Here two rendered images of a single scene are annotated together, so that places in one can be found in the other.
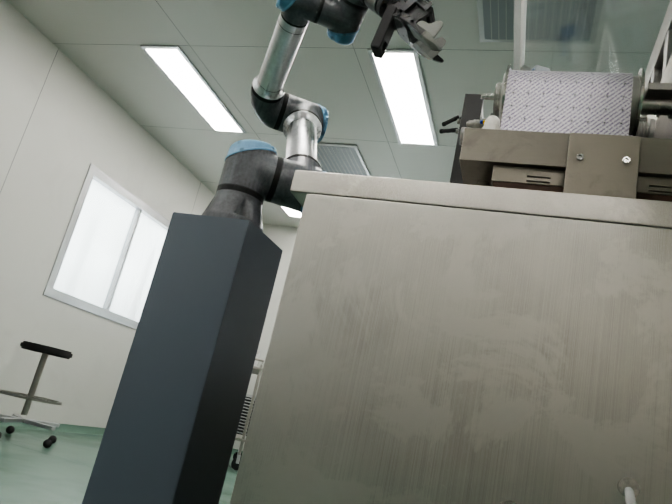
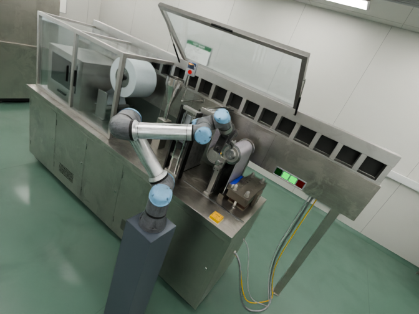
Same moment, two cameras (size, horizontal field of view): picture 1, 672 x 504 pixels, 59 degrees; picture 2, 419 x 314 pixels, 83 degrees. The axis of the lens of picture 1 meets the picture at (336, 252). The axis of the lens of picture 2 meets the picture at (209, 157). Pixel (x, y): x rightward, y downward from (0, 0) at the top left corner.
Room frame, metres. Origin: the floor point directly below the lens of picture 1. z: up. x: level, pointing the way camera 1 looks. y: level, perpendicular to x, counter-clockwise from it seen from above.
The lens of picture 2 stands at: (1.12, 1.25, 1.87)
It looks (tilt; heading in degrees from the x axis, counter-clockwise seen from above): 25 degrees down; 275
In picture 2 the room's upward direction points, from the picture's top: 21 degrees clockwise
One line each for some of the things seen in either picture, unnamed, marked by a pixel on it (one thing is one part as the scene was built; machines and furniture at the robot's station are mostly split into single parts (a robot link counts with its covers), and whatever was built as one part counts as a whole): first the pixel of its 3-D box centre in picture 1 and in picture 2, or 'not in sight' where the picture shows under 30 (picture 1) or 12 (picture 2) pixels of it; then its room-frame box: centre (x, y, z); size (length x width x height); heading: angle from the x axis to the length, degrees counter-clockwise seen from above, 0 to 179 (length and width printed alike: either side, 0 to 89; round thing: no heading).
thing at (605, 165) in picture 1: (601, 168); (257, 198); (0.81, -0.36, 0.97); 0.10 x 0.03 x 0.11; 71
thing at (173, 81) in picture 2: not in sight; (174, 81); (1.77, -0.62, 1.50); 0.14 x 0.14 x 0.06
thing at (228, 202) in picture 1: (235, 212); (154, 216); (1.38, 0.26, 0.95); 0.15 x 0.15 x 0.10
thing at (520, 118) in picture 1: (560, 150); (237, 171); (1.03, -0.38, 1.11); 0.23 x 0.01 x 0.18; 71
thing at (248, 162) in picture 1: (250, 170); (159, 199); (1.38, 0.25, 1.07); 0.13 x 0.12 x 0.14; 104
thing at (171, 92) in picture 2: not in sight; (165, 117); (1.77, -0.62, 1.19); 0.14 x 0.14 x 0.57
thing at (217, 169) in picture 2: not in sight; (214, 176); (1.17, -0.26, 1.05); 0.06 x 0.05 x 0.31; 71
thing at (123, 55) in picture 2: not in sight; (100, 75); (2.58, -0.83, 1.25); 1.19 x 0.57 x 0.70; 161
